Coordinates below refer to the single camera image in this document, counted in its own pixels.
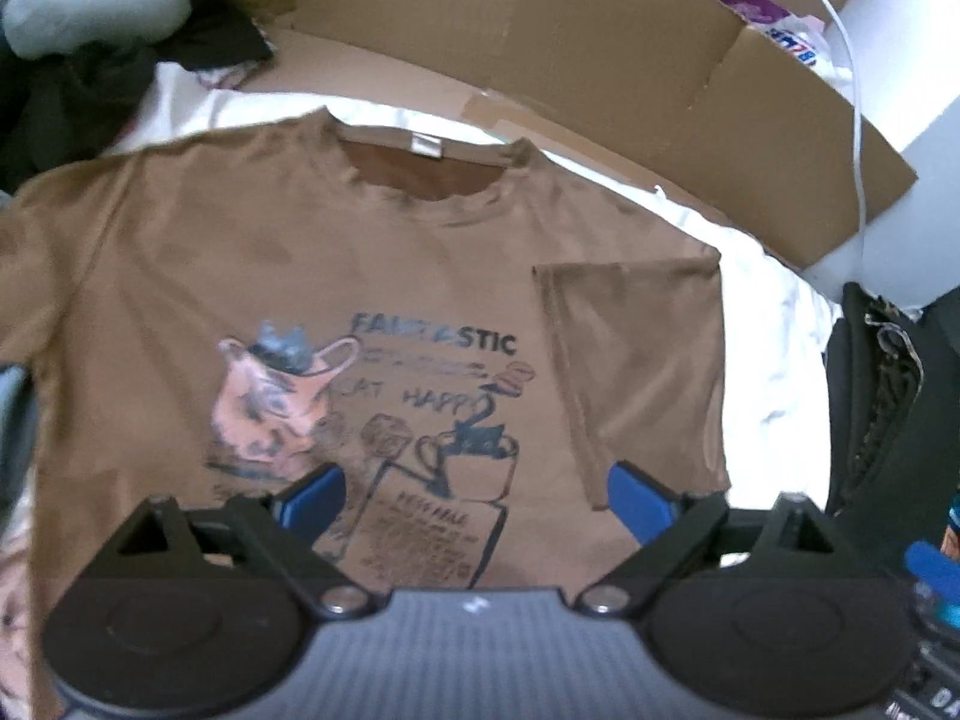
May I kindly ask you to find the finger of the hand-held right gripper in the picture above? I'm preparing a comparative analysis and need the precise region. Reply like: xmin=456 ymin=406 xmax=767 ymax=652
xmin=902 ymin=538 xmax=960 ymax=607

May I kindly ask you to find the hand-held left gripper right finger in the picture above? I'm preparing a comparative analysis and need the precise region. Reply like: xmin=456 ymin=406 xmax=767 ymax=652
xmin=576 ymin=459 xmax=856 ymax=614

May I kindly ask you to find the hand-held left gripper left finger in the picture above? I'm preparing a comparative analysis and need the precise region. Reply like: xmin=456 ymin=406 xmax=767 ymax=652
xmin=101 ymin=463 xmax=372 ymax=620

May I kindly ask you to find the brown printed t-shirt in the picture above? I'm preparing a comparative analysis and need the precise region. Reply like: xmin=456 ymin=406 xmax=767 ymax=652
xmin=0 ymin=109 xmax=734 ymax=720

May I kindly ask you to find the black bag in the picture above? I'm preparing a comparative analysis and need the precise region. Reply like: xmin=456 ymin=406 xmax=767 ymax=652
xmin=820 ymin=280 xmax=960 ymax=572

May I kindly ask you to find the white printed blanket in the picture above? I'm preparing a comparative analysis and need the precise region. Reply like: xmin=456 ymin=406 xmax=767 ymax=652
xmin=0 ymin=62 xmax=846 ymax=720

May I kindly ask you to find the leopard print cloth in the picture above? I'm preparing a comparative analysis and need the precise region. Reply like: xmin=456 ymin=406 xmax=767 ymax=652
xmin=861 ymin=306 xmax=929 ymax=392

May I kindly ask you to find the small floral cloth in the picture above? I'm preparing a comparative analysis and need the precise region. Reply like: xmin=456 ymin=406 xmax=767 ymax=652
xmin=182 ymin=62 xmax=250 ymax=92

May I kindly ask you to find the brown cardboard box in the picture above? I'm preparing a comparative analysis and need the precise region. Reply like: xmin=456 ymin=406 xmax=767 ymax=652
xmin=171 ymin=0 xmax=920 ymax=272

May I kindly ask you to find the black crumpled garment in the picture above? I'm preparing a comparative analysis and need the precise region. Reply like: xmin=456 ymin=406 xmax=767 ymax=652
xmin=0 ymin=0 xmax=276 ymax=197

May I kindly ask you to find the white printed plastic bag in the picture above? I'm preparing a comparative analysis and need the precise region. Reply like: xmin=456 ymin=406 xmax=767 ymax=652
xmin=763 ymin=13 xmax=857 ymax=81

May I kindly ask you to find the purple tissue packet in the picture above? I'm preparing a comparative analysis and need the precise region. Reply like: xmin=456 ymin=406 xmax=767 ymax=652
xmin=707 ymin=0 xmax=794 ymax=29

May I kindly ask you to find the grey neck pillow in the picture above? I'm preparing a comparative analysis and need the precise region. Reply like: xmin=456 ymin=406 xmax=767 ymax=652
xmin=0 ymin=0 xmax=197 ymax=62

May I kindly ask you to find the white cable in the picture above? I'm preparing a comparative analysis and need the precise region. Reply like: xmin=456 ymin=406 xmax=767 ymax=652
xmin=797 ymin=0 xmax=872 ymax=227

